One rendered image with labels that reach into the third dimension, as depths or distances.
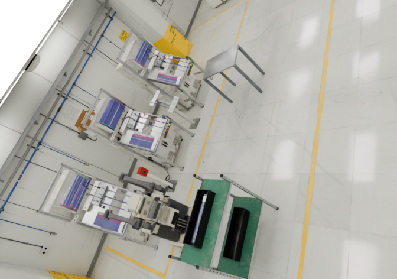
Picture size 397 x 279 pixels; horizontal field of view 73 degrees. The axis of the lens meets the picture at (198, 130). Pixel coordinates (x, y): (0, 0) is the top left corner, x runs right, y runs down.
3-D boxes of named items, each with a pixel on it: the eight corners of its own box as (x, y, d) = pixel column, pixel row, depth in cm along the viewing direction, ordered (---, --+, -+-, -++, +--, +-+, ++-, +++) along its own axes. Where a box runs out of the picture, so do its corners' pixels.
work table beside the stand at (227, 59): (262, 92, 458) (233, 64, 414) (230, 103, 507) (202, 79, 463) (265, 73, 479) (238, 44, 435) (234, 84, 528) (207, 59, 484)
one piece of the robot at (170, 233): (173, 242, 411) (128, 227, 365) (184, 207, 433) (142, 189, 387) (187, 246, 386) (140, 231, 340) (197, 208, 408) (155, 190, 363)
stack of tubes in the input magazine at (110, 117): (125, 106, 497) (113, 97, 483) (114, 129, 477) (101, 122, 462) (122, 107, 507) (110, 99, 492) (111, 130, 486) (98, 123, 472)
